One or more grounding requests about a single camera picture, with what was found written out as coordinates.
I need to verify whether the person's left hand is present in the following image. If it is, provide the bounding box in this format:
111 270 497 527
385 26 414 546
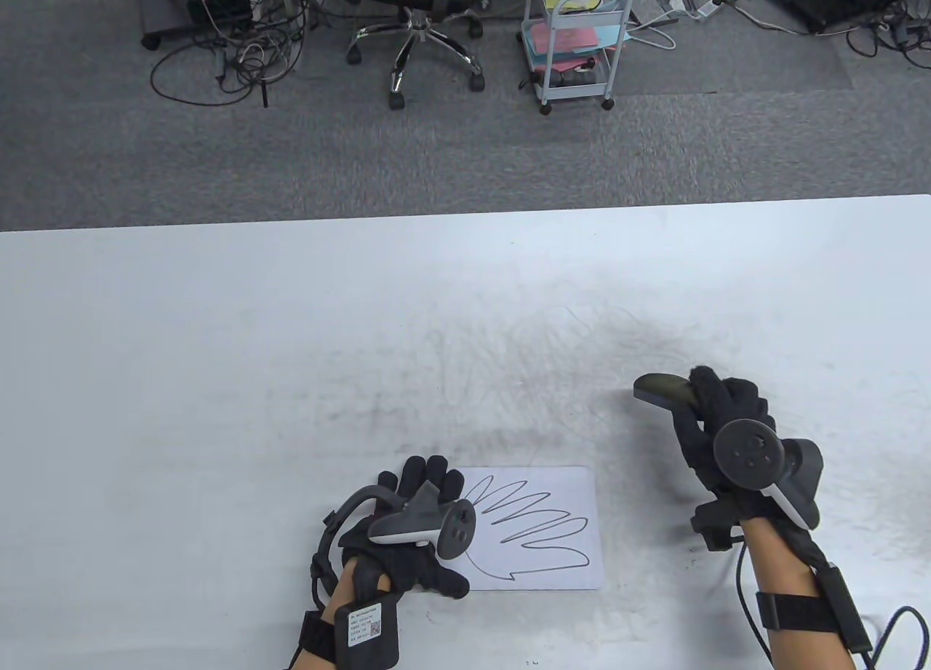
338 455 472 599

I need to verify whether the person's right hand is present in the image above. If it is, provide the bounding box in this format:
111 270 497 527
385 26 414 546
673 367 772 492

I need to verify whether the dark green whiteboard eraser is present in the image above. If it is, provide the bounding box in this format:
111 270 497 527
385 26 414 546
633 373 703 412

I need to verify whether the small white whiteboard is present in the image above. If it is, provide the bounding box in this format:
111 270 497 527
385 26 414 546
442 466 606 591

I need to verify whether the person's right forearm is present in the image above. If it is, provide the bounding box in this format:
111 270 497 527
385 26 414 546
740 514 877 670

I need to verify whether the person's left forearm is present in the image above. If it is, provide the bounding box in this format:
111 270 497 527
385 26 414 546
320 557 364 626

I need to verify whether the grey hand tracker controller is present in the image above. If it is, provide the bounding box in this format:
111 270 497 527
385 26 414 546
713 419 825 531
324 483 478 560

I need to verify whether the black device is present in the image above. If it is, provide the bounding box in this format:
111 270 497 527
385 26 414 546
542 57 604 87

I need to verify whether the white rolling cart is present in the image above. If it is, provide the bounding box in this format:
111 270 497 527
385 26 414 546
521 0 641 116

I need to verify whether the pink paper stack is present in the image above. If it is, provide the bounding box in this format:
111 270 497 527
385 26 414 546
527 23 602 57

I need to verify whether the black chrome office chair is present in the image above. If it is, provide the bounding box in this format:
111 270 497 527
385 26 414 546
336 0 499 111

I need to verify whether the grey wheeled platform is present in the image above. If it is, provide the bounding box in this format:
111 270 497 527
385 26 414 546
138 0 255 51

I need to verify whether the black labelled wrist camera box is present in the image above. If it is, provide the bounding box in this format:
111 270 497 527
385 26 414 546
336 592 401 669

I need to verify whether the black forearm strap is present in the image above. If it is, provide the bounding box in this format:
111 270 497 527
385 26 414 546
755 591 837 631
300 610 337 661

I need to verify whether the black cable connector box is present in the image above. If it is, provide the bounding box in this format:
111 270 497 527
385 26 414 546
815 565 874 654

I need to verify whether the black glove cable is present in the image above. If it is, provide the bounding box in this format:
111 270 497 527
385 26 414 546
869 606 931 670

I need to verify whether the tangle of black cables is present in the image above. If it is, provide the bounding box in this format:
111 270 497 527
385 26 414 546
847 1 931 63
149 0 321 108

